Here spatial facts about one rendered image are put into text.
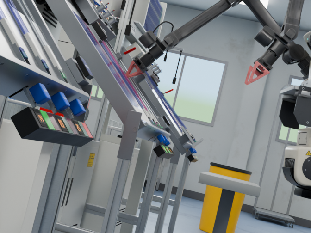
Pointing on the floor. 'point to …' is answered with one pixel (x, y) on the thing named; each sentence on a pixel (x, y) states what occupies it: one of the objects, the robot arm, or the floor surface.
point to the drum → (212, 212)
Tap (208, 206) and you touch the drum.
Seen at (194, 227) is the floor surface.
